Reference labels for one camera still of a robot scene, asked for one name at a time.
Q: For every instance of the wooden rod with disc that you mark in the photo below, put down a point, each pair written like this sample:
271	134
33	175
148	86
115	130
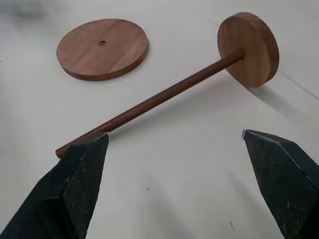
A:
249	49

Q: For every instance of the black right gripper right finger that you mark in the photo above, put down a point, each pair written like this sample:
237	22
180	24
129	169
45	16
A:
286	184

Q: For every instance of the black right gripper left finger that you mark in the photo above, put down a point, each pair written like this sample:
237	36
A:
62	194

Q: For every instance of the round wooden base with hole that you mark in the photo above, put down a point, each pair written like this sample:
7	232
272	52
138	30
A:
102	48

